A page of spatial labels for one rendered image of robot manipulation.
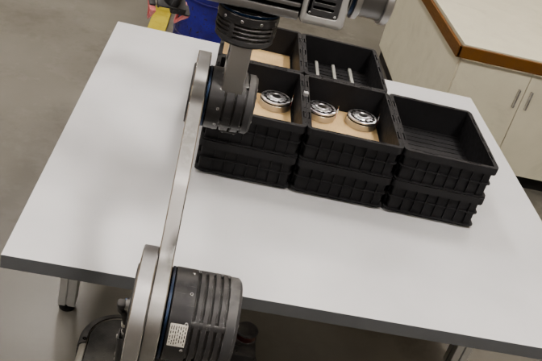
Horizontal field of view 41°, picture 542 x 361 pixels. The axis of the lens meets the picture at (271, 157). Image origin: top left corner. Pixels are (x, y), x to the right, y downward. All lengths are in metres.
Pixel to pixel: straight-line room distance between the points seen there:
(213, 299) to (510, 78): 2.88
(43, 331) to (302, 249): 1.02
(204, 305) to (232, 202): 0.78
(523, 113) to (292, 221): 2.26
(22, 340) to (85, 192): 0.72
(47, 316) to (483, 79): 2.48
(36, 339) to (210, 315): 1.30
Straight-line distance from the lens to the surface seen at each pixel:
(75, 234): 1.89
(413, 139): 2.50
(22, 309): 2.69
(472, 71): 3.94
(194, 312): 1.37
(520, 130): 4.18
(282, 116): 2.37
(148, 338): 1.35
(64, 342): 2.59
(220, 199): 2.11
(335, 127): 2.40
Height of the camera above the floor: 1.86
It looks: 29 degrees down
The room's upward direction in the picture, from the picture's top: 15 degrees clockwise
